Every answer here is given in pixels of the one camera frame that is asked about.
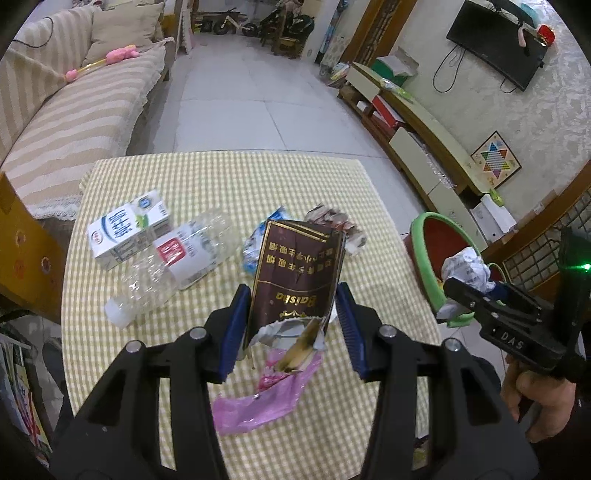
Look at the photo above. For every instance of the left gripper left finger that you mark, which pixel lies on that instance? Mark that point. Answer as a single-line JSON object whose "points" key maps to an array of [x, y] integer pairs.
{"points": [[115, 433]]}

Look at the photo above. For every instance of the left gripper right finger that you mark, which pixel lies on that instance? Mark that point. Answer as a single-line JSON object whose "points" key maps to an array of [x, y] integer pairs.
{"points": [[472, 434]]}

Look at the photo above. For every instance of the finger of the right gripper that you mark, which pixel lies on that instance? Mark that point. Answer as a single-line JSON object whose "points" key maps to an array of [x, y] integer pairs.
{"points": [[518, 299], [485, 306]]}

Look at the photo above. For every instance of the white paper ball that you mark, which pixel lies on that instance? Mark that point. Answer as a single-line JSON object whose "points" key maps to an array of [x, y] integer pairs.
{"points": [[468, 267]]}

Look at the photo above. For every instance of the clear plastic bottle red label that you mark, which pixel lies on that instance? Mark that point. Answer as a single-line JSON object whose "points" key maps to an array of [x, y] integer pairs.
{"points": [[172, 263]]}

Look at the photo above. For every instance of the dark brown Baisha carton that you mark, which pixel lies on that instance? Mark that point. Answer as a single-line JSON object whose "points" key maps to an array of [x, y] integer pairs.
{"points": [[297, 274]]}

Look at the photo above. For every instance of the brown white paper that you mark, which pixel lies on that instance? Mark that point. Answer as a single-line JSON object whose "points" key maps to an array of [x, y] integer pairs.
{"points": [[322, 214]]}

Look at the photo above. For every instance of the person's right hand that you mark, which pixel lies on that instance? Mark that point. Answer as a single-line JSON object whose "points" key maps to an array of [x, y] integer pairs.
{"points": [[555, 397]]}

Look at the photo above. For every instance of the wooden lattice screen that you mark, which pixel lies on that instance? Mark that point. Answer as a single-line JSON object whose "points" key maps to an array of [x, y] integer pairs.
{"points": [[529, 256]]}

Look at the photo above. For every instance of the red bin green rim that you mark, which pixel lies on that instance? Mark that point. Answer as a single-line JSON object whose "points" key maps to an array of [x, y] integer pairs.
{"points": [[432, 239]]}

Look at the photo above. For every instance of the Chinese checkers board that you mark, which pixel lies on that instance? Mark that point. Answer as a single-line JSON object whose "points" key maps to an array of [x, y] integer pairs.
{"points": [[495, 160]]}

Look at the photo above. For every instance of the pink plastic bag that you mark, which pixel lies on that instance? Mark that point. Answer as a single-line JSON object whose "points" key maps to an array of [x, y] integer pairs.
{"points": [[276, 396]]}

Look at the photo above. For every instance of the wooden TV cabinet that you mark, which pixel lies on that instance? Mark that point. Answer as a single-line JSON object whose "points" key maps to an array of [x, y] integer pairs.
{"points": [[445, 176]]}

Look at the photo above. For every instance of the yellow checkered tablecloth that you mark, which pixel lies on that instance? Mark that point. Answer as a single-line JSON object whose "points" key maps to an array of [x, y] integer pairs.
{"points": [[326, 435]]}

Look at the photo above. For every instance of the wooden chair back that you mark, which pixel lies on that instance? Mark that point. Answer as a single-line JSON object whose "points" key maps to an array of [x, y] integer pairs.
{"points": [[32, 261]]}

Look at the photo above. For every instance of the white blue milk carton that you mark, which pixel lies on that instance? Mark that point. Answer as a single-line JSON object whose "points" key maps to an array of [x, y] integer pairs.
{"points": [[128, 229]]}

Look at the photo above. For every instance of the blue white snack wrapper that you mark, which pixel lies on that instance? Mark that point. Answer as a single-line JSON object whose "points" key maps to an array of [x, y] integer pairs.
{"points": [[251, 246]]}

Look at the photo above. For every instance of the black flat television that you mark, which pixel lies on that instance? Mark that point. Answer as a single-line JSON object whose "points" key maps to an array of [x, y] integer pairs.
{"points": [[503, 36]]}

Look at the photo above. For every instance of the beige striped sofa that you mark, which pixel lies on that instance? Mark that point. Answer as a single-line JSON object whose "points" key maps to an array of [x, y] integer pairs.
{"points": [[53, 132]]}

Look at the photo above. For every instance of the pink toy wand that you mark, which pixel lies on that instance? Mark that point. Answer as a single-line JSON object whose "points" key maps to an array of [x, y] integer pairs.
{"points": [[113, 57]]}

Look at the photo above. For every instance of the white balance bike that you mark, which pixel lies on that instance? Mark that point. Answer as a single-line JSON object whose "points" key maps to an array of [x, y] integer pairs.
{"points": [[233, 21]]}

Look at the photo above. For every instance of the beige sofa cushion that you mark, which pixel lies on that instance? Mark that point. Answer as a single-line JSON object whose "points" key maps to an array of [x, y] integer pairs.
{"points": [[126, 24]]}

